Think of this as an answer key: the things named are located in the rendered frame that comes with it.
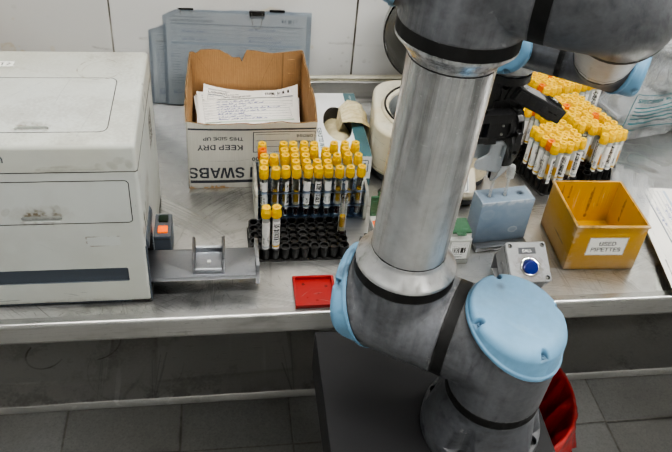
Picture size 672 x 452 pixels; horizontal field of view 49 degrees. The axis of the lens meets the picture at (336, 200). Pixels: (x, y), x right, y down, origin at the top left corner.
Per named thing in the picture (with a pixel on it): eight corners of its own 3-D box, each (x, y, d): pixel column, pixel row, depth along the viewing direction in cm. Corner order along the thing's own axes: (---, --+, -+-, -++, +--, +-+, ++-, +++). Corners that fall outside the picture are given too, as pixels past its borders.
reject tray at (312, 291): (295, 309, 119) (295, 305, 118) (292, 279, 124) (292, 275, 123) (337, 307, 120) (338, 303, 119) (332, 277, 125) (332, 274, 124)
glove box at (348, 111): (316, 186, 145) (319, 145, 139) (304, 120, 163) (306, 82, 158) (378, 185, 147) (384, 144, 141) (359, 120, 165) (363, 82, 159)
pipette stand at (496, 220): (475, 252, 133) (486, 209, 127) (460, 228, 138) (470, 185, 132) (525, 247, 135) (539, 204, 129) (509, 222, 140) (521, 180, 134)
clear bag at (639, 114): (608, 147, 164) (635, 72, 153) (560, 108, 176) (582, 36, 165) (694, 129, 173) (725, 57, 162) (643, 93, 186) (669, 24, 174)
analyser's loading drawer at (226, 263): (128, 288, 117) (125, 264, 114) (132, 259, 122) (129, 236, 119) (259, 283, 120) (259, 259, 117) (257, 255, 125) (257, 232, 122)
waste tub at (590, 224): (561, 270, 131) (577, 227, 125) (538, 221, 141) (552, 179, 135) (633, 270, 132) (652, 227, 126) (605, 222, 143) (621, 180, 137)
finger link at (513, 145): (492, 155, 124) (503, 110, 119) (502, 154, 125) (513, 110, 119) (504, 171, 121) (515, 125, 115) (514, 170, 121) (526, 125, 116)
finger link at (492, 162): (465, 181, 126) (474, 135, 120) (496, 178, 127) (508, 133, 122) (472, 192, 124) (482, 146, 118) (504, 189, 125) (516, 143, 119)
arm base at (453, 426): (556, 466, 92) (580, 423, 86) (444, 491, 89) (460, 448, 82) (506, 367, 103) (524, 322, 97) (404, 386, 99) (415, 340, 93)
